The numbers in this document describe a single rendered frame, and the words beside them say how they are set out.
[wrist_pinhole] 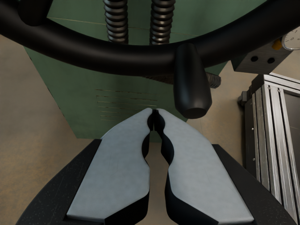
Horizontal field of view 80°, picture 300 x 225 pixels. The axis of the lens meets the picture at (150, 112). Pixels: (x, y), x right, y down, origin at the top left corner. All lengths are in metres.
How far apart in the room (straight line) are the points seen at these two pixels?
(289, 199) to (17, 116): 1.11
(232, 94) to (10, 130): 1.15
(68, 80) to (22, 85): 0.63
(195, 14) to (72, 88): 0.35
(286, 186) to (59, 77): 0.77
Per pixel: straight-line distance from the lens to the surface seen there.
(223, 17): 0.38
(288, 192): 0.79
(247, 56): 0.41
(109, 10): 0.21
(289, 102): 1.03
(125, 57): 0.16
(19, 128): 0.99
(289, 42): 0.38
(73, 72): 0.48
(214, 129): 0.99
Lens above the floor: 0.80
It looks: 59 degrees down
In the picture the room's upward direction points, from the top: 15 degrees clockwise
